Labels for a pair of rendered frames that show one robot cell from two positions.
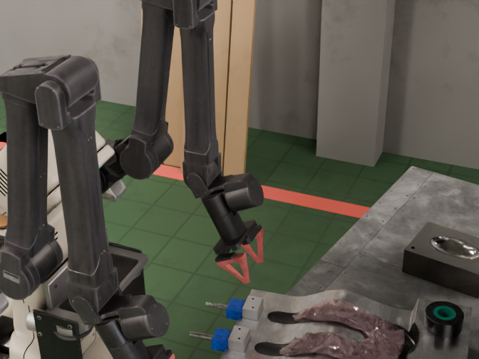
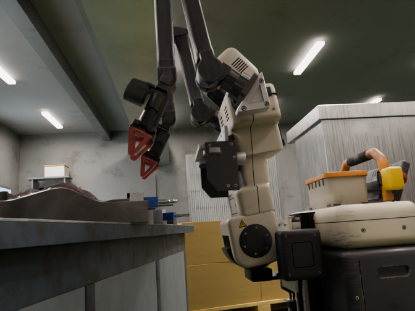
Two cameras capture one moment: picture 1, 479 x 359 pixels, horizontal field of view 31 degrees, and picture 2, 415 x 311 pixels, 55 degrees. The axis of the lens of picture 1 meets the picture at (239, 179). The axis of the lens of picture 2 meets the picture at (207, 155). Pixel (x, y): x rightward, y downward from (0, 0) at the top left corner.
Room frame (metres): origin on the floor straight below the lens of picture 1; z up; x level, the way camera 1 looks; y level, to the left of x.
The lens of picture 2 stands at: (2.58, -0.38, 0.77)
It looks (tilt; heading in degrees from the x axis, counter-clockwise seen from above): 11 degrees up; 151
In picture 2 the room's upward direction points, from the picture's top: 4 degrees counter-clockwise
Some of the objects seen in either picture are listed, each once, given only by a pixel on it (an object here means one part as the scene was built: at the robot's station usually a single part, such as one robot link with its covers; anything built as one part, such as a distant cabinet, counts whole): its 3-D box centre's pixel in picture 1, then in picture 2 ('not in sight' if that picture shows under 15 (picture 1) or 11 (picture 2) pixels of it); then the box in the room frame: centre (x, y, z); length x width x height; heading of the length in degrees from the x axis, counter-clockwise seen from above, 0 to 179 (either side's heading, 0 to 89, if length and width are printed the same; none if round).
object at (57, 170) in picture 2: not in sight; (57, 171); (-7.84, 1.03, 2.46); 0.52 x 0.44 x 0.29; 67
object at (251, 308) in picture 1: (232, 308); (154, 202); (1.53, 0.02, 0.85); 0.13 x 0.05 x 0.05; 73
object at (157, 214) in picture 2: not in sight; (171, 216); (1.22, 0.21, 0.83); 0.13 x 0.05 x 0.05; 51
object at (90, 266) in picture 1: (81, 197); (166, 78); (1.14, 0.25, 1.40); 0.11 x 0.06 x 0.43; 157
